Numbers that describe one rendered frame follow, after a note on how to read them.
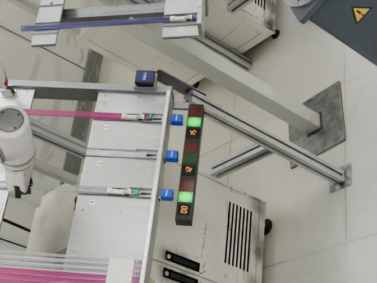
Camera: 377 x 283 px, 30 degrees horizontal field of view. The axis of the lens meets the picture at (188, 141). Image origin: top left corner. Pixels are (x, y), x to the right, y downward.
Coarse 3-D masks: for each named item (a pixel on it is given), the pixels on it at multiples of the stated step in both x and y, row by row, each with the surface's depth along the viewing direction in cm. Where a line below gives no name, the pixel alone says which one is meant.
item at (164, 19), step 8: (168, 16) 193; (192, 16) 192; (40, 24) 198; (48, 24) 197; (56, 24) 197; (64, 24) 197; (72, 24) 196; (80, 24) 196; (88, 24) 195; (96, 24) 195; (104, 24) 195; (112, 24) 195; (120, 24) 194; (128, 24) 194; (136, 24) 194
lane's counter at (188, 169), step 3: (183, 165) 180; (186, 165) 180; (189, 165) 179; (192, 165) 179; (183, 168) 179; (186, 168) 179; (189, 168) 179; (192, 168) 179; (183, 171) 179; (186, 171) 179; (189, 171) 179; (192, 171) 178; (183, 174) 178; (186, 174) 178; (189, 174) 178; (192, 174) 178
